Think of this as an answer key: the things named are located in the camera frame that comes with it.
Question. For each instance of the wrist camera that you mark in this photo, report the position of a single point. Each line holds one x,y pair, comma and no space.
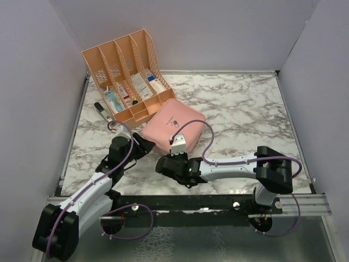
123,132
178,146

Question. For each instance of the orange plastic file organizer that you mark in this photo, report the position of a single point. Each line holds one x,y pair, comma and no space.
117,60

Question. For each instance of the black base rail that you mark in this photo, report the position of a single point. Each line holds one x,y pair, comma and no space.
140,211

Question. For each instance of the red white medicine box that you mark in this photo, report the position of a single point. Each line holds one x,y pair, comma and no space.
124,90

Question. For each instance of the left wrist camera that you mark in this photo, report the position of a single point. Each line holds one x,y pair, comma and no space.
123,132

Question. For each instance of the black silver stapler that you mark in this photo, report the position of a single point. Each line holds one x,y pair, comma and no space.
102,112

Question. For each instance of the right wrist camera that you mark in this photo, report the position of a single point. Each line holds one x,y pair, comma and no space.
178,146

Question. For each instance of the pink medicine kit case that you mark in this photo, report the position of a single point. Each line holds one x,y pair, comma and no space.
170,117

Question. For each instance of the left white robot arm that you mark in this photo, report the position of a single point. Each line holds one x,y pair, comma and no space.
60,226

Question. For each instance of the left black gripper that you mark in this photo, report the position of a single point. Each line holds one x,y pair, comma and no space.
144,146

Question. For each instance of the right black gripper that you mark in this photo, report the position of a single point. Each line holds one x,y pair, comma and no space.
184,155

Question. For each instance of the blue white medicine box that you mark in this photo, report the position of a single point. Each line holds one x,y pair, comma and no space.
154,82

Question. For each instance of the blue patterned pouch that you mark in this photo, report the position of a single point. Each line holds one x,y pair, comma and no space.
113,101

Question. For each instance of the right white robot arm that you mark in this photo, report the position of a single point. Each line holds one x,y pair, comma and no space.
270,168

